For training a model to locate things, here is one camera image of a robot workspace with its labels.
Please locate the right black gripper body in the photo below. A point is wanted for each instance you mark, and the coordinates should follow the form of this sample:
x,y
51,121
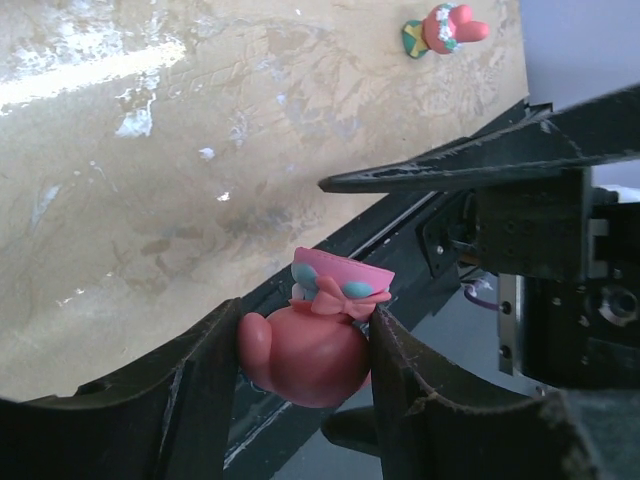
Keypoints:
x,y
566,255

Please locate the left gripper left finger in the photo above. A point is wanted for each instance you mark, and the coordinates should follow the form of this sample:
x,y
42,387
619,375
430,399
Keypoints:
x,y
164,416

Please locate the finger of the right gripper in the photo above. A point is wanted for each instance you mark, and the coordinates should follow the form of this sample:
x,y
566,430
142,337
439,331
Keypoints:
x,y
600,131

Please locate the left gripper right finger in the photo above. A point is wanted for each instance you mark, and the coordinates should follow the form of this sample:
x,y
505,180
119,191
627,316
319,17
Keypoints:
x,y
436,420

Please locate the pink pig toy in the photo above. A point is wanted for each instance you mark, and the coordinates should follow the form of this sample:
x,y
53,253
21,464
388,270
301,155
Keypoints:
x,y
313,352

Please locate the pink green toy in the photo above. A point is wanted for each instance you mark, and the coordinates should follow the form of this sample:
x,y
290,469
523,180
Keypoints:
x,y
443,31

